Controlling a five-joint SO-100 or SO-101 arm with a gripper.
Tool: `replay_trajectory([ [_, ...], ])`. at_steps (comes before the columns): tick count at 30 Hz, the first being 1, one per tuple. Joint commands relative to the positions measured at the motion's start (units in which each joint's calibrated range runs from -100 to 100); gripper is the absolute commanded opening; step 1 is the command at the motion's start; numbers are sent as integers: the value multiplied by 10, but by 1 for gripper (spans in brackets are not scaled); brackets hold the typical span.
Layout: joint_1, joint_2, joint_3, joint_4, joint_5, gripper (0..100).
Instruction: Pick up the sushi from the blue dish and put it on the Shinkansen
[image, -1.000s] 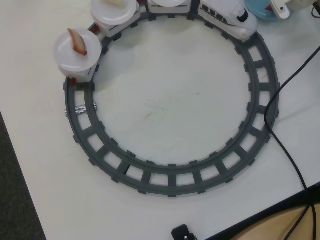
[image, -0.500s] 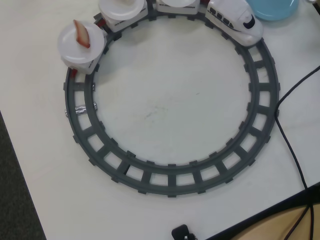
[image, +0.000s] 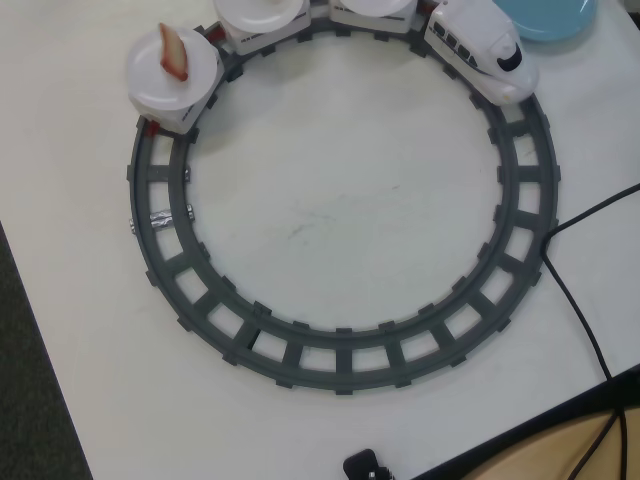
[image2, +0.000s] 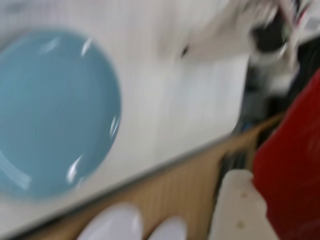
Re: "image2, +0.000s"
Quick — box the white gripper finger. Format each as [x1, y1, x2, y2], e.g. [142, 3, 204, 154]
[209, 169, 279, 240]

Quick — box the blue ceramic dish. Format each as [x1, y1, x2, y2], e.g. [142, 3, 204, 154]
[0, 29, 123, 199]

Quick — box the brown cardboard sheet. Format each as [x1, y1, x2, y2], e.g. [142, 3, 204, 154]
[22, 111, 286, 240]

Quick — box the white rounded plastic object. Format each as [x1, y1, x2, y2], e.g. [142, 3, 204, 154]
[76, 203, 144, 240]
[149, 216, 188, 240]

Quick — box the black device with cables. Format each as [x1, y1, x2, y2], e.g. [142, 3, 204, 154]
[249, 19, 293, 55]

